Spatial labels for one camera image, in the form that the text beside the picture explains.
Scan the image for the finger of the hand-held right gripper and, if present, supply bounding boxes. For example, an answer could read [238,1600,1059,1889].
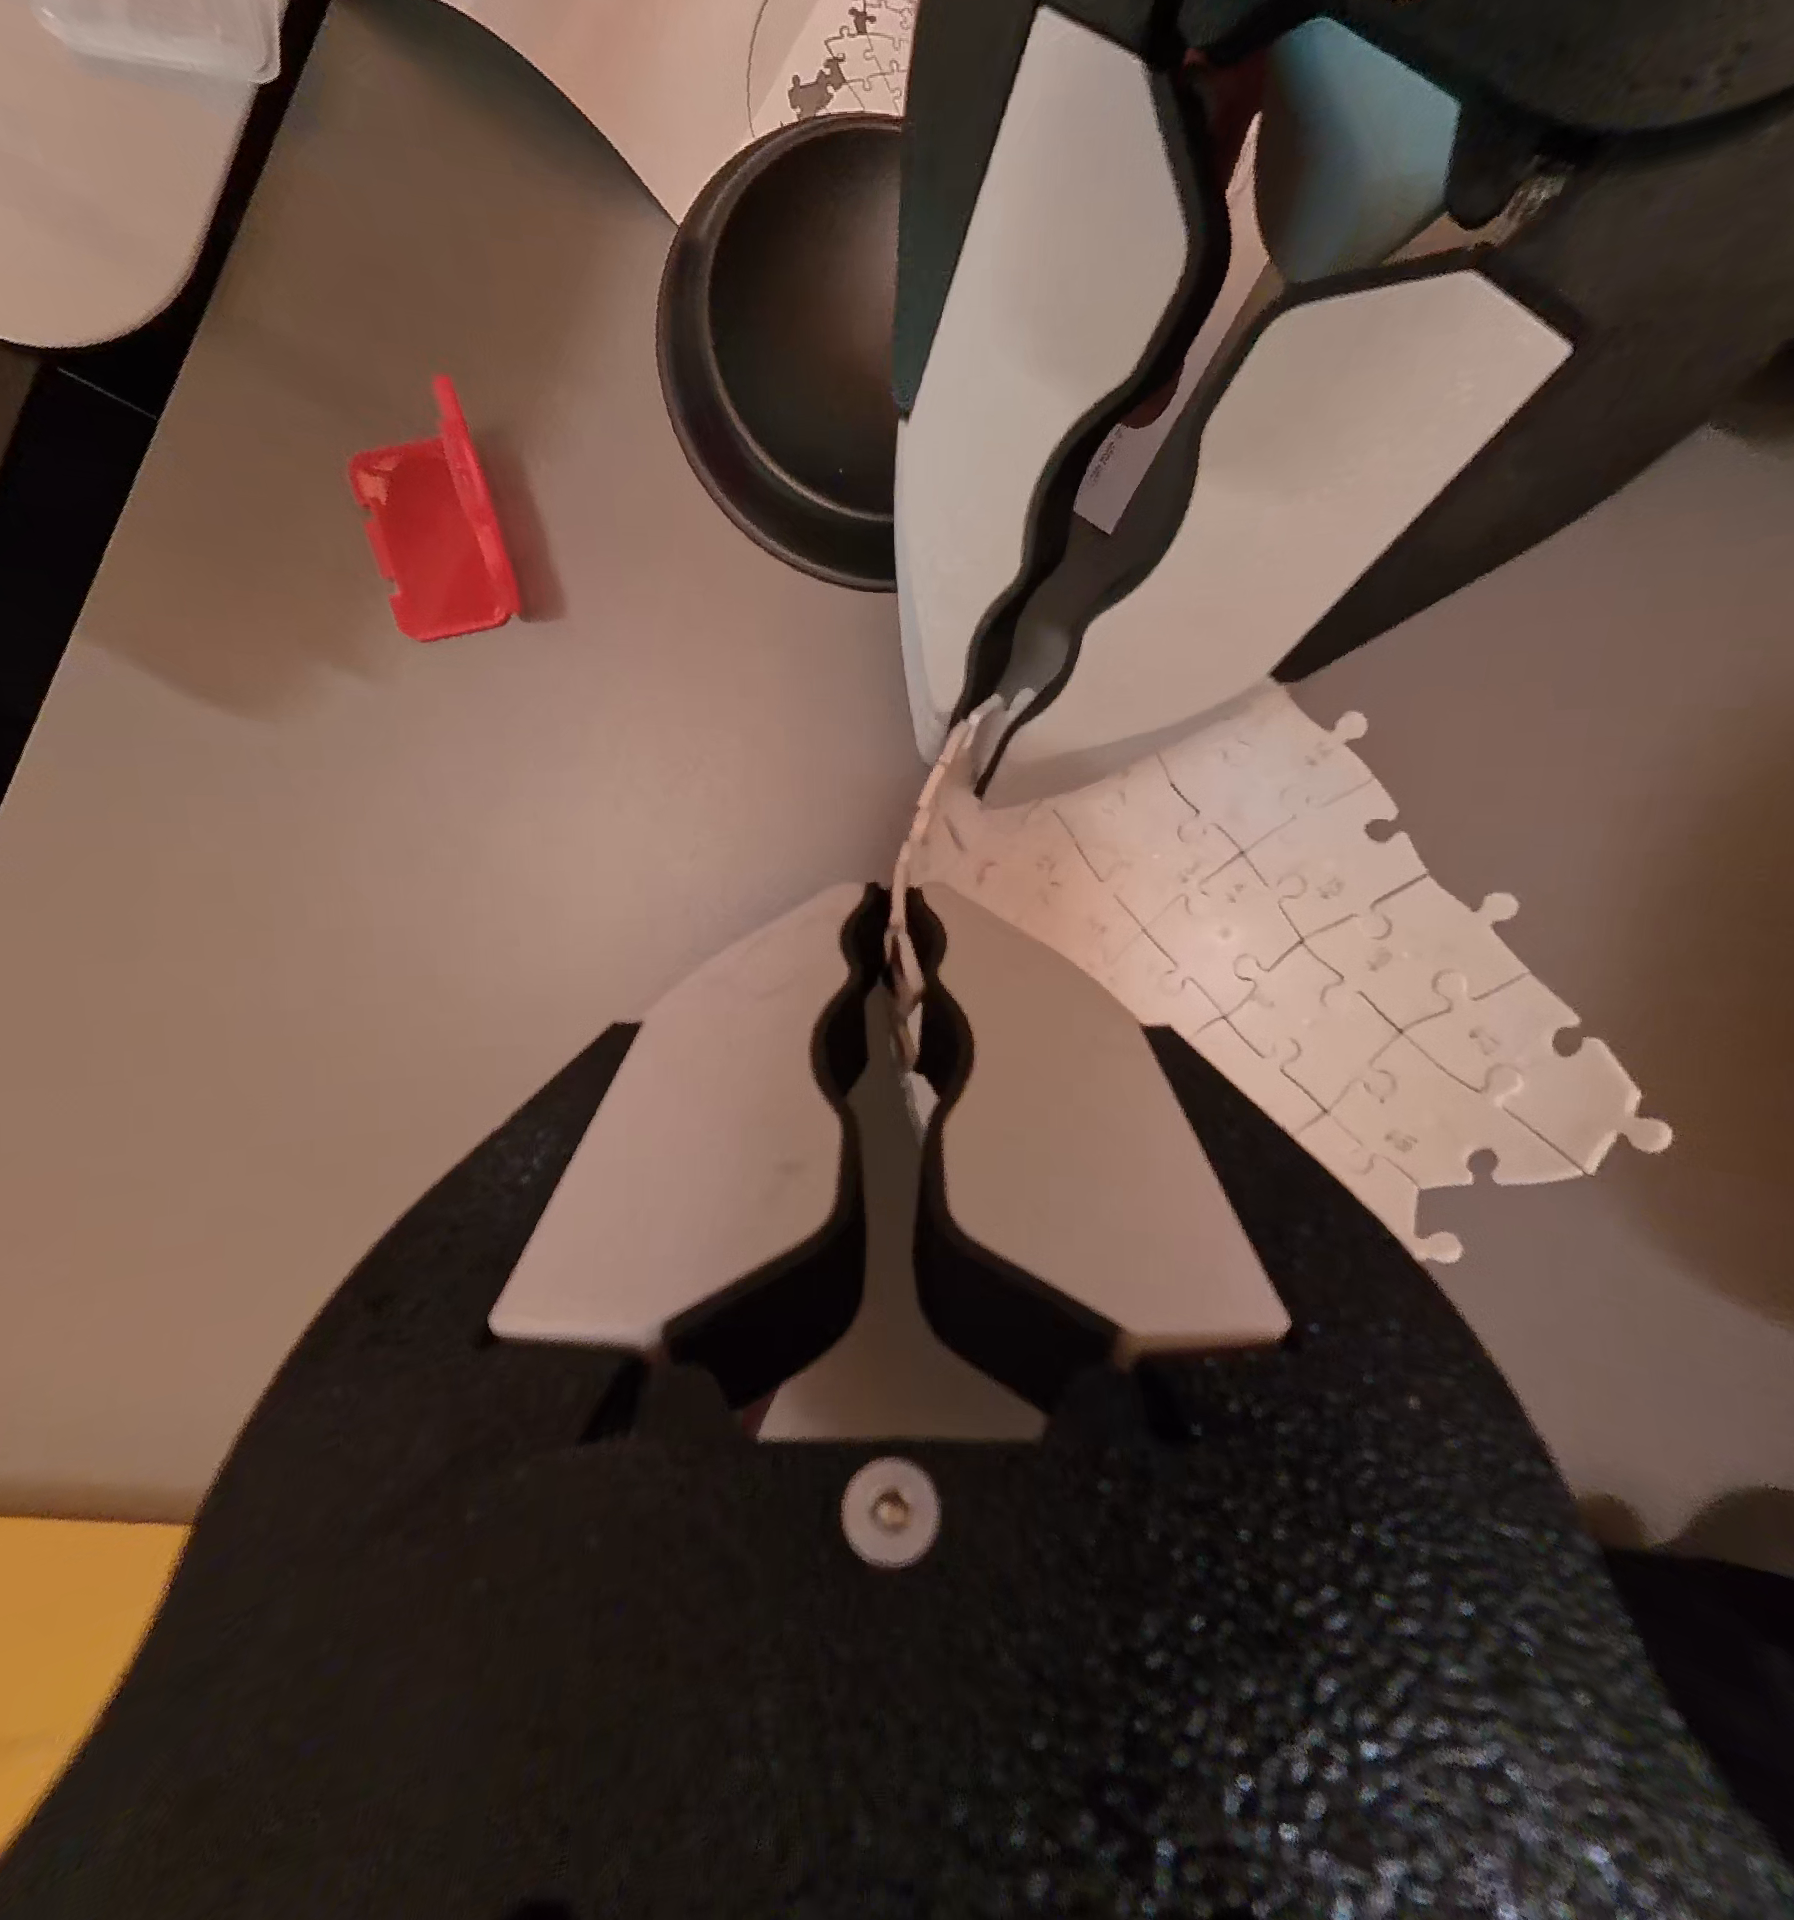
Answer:
[977,22,1577,807]
[893,3,1233,763]

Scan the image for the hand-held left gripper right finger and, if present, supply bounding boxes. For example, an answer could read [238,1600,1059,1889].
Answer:
[913,892,1294,1354]

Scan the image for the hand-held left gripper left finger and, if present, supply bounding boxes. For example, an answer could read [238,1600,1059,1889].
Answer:
[487,879,880,1352]

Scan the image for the partly built puzzle ball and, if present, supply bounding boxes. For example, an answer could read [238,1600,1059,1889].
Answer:
[892,705,1675,1265]

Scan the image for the black round ball stand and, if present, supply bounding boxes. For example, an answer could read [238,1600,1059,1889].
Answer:
[657,116,915,595]

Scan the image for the puzzle instruction leaflet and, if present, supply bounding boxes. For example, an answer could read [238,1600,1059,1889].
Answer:
[439,0,1265,535]

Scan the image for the red plastic case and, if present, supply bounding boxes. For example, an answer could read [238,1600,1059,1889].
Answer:
[349,373,524,644]

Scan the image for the person's black clothing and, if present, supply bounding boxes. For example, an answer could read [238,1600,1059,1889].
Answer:
[1579,1485,1794,1920]

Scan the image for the yellow plastic bin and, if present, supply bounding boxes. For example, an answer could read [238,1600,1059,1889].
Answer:
[0,1514,194,1920]

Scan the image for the clear plastic packaging tray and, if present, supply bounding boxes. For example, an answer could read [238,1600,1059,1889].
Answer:
[0,0,262,349]

